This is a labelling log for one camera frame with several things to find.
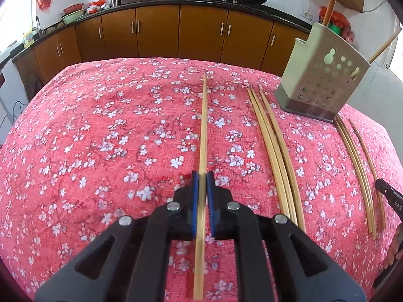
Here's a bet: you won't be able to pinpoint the person's right hand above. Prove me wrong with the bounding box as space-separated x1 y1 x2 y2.
388 225 403 268

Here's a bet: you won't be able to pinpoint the green basin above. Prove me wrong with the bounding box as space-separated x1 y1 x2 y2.
61 9 86 25

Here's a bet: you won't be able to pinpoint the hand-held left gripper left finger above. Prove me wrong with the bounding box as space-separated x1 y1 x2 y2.
34 170 202 302

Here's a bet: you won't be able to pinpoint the red basin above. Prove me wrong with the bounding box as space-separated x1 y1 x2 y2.
63 3 84 15

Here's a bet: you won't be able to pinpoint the wooden lower kitchen cabinets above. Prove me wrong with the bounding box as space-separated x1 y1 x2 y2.
14 5 311 84

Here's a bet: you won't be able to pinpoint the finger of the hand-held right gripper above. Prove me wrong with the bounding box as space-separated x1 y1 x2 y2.
376 178 403 221

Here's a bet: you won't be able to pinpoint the perforated plastic chopstick holder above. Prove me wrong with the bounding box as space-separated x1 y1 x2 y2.
275 22 372 123

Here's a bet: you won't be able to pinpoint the side wall window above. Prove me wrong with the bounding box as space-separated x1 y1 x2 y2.
388 25 403 84

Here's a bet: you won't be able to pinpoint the bamboo chopstick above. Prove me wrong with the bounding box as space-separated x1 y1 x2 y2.
193 75 209 300
369 29 401 63
338 117 378 240
247 89 292 219
349 120 386 231
252 89 299 224
334 117 375 237
324 0 342 26
259 90 307 232

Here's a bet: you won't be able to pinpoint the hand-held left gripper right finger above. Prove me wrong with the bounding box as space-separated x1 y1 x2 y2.
206 170 367 302

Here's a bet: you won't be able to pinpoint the red floral tablecloth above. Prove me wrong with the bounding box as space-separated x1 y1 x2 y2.
0 57 403 302

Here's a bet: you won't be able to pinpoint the red and white plastic bags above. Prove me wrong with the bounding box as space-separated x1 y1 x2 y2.
86 0 111 13

